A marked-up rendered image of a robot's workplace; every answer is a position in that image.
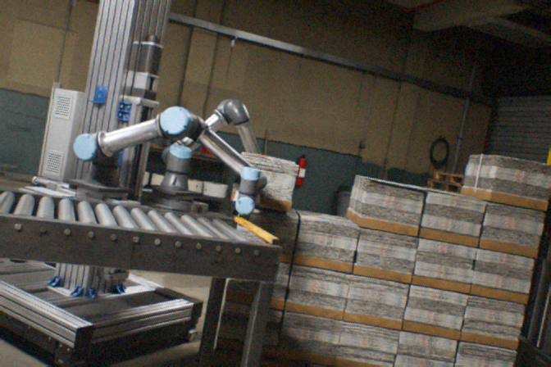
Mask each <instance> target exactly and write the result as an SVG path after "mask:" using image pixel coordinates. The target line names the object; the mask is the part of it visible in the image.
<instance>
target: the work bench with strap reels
mask: <svg viewBox="0 0 551 367"><path fill-rule="evenodd" d="M166 148H167V147H160V146H158V145H155V144H150V147H149V151H152V152H161V153H163V152H164V151H165V149H166ZM191 157H192V158H197V159H202V160H208V161H217V162H221V161H220V160H219V159H218V158H216V157H215V156H214V155H213V154H212V153H210V152H209V151H208V150H207V149H206V148H204V147H203V146H202V149H201V152H192V156H191ZM221 163H222V162H221ZM229 172H230V169H229V168H228V167H225V175H224V180H223V184H222V183H214V182H208V181H203V182H202V181H199V180H196V179H188V181H189V190H190V191H194V192H197V193H202V194H203V196H202V197H194V198H200V199H207V200H213V201H219V202H220V204H219V209H218V211H223V210H222V206H223V202H230V203H231V204H230V213H229V215H228V216H229V217H234V216H233V212H234V207H235V204H233V201H231V198H229V197H227V196H226V193H227V192H228V188H229V185H226V182H228V177H229ZM164 177H165V175H164V174H153V176H152V182H151V183H148V178H149V173H148V172H145V176H144V181H143V189H147V188H145V184H159V185H160V183H161V181H162V180H163V179H164Z"/></svg>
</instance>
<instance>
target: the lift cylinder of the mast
mask: <svg viewBox="0 0 551 367"><path fill-rule="evenodd" d="M550 280H551V238H550V242H549V249H548V254H547V258H546V260H545V259H543V263H542V270H541V276H540V282H539V287H538V290H537V294H536V299H535V306H534V310H533V315H532V320H531V326H530V327H529V331H528V334H527V339H528V341H529V342H532V343H533V344H535V345H536V346H537V344H538V341H539V335H540V329H541V324H542V320H543V315H544V308H545V304H546V301H547V296H548V291H549V285H550Z"/></svg>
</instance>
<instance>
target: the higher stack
mask: <svg viewBox="0 0 551 367"><path fill-rule="evenodd" d="M550 182H551V165H549V164H545V163H541V162H537V161H528V160H523V159H518V158H514V157H509V156H497V155H485V156H482V154H481V155H470V157H469V162H468V165H467V171H466V175H465V179H464V185H463V186H462V188H471V189H475V191H476V190H481V191H488V192H492V193H501V194H507V195H512V196H516V197H524V198H530V199H535V200H540V201H544V202H546V201H547V200H549V194H550V190H551V189H550ZM481 200H484V201H483V202H486V206H485V213H483V218H482V221H481V226H480V228H479V231H480V232H479V235H478V238H480V240H481V239H485V240H490V241H495V242H503V243H509V244H513V245H518V246H523V247H533V248H538V246H539V244H540V243H539V241H540V236H541V235H542V234H541V233H542V229H543V222H544V221H543V219H544V213H542V212H539V211H540V210H536V209H531V207H525V206H517V205H513V204H507V203H502V202H494V201H489V200H485V199H481ZM522 207H523V209H522ZM532 210H533V211H532ZM541 218H542V219H541ZM475 248H476V254H475V260H474V261H473V262H474V263H473V265H472V270H474V271H473V272H474V274H473V278H472V281H471V285H474V286H478V287H483V288H493V289H498V290H502V291H508V292H516V293H520V294H525V295H527V294H528V293H530V292H528V290H530V288H531V280H532V278H531V277H532V274H533V270H532V269H533V266H534V261H535V260H534V259H532V258H530V256H520V255H516V254H511V253H505V252H501V251H496V250H491V249H487V248H481V247H475ZM531 271H532V272H531ZM466 294H467V295H468V300H467V304H466V310H465V313H464V314H463V315H464V318H462V322H461V324H462V325H461V328H460V330H461V331H463V332H468V333H477V334H482V335H488V336H493V337H498V338H508V340H513V341H517V339H518V338H519V336H520V335H519V333H520V328H521V325H522V321H523V317H524V316H523V313H524V308H525V306H524V305H522V304H521V303H518V302H514V301H505V300H499V299H495V298H490V297H481V296H476V294H471V293H468V292H466ZM456 341H457V342H456V343H457V345H456V348H455V350H456V353H455V358H454V359H455V361H454V363H453V367H513V364H514V363H515V360H516V355H517V352H516V351H514V350H513V349H512V348H506V347H497V346H491V345H486V344H480V343H475V342H466V341H460V340H456Z"/></svg>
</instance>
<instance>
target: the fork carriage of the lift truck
mask: <svg viewBox="0 0 551 367"><path fill-rule="evenodd" d="M519 335H520V336H519V338H518V339H517V340H518V341H519V342H518V345H517V349H513V350H514V351H516V352H517V355H516V360H515V363H514V364H513V367H551V356H550V355H549V354H547V353H546V352H544V351H543V350H541V349H540V348H538V347H537V346H536V345H535V344H533V343H532V342H529V341H528V339H526V338H524V337H523V336H522V335H521V334H519Z"/></svg>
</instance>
